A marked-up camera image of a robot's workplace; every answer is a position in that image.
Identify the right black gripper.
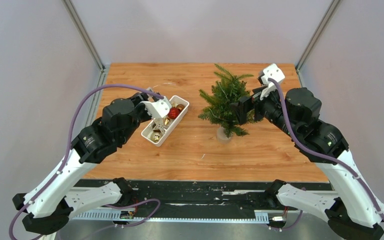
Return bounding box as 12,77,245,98
229,81,299,138

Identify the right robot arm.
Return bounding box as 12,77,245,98
230,87,384,240

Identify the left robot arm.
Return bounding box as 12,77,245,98
12,92,151,235

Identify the small green christmas tree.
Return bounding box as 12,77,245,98
198,63,253,144

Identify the silver star ornament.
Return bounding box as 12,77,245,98
152,119,166,134

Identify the white ornament tray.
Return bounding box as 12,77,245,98
141,95,190,147

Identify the gold ball ornament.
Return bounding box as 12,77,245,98
149,131,162,143

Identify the red glitter ball ornament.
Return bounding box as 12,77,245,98
167,107,181,120

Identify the bronze ball ornament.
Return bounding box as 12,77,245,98
176,104,185,112

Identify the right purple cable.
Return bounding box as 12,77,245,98
267,78,384,240

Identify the purple cable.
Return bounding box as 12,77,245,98
267,78,384,240
8,83,165,240

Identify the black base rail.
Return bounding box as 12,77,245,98
99,179,299,220

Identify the white slotted cable duct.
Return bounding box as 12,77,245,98
60,209,270,224

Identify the left aluminium frame post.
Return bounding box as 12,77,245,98
62,0,106,72

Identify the aluminium frame post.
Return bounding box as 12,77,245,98
62,0,106,72
295,0,342,73

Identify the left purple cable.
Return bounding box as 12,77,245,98
8,83,165,240

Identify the right aluminium frame post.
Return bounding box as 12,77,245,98
295,0,342,73

